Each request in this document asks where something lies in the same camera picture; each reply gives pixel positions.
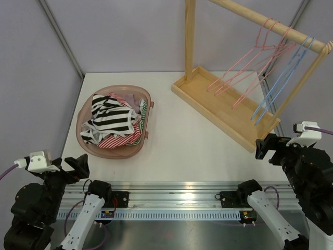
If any pink hanger of red top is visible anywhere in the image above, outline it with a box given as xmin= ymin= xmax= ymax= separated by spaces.
xmin=207 ymin=18 xmax=287 ymax=96

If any green striped tank top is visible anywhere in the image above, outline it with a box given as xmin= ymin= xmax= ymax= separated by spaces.
xmin=126 ymin=98 xmax=148 ymax=146

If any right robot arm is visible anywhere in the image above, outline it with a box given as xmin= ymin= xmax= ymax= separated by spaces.
xmin=236 ymin=133 xmax=332 ymax=249

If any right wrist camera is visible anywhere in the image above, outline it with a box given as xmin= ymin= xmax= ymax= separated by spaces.
xmin=287 ymin=121 xmax=322 ymax=147

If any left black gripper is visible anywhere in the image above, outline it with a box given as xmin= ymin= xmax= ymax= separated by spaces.
xmin=37 ymin=153 xmax=89 ymax=220

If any pink hanger of black top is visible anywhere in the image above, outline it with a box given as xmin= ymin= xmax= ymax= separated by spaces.
xmin=208 ymin=28 xmax=269 ymax=92

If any mauve tank top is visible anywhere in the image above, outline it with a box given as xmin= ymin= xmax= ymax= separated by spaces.
xmin=123 ymin=94 xmax=140 ymax=114

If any pink plastic basin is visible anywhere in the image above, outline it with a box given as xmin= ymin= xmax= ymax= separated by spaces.
xmin=76 ymin=85 xmax=154 ymax=159

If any wooden clothes rack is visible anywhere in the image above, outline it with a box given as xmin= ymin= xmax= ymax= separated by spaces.
xmin=171 ymin=1 xmax=332 ymax=153

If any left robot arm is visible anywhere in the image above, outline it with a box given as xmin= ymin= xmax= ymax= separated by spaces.
xmin=4 ymin=150 xmax=112 ymax=249

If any aluminium rail frame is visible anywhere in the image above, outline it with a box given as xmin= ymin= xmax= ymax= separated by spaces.
xmin=35 ymin=145 xmax=318 ymax=209

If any red striped tank top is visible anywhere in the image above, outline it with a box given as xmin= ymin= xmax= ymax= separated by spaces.
xmin=97 ymin=92 xmax=141 ymax=149

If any white slotted cable duct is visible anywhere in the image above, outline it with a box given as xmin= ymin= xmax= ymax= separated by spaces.
xmin=56 ymin=210 xmax=241 ymax=221

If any black white striped tank top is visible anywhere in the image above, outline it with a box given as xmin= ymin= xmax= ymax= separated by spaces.
xmin=80 ymin=92 xmax=141 ymax=145

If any pink hanger of mauve top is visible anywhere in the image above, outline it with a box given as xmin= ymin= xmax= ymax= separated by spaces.
xmin=231 ymin=26 xmax=297 ymax=110

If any blue hanger of green top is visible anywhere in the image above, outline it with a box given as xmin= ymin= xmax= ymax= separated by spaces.
xmin=253 ymin=37 xmax=317 ymax=127

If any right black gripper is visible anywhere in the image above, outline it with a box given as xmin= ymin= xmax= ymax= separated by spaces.
xmin=255 ymin=132 xmax=314 ymax=193

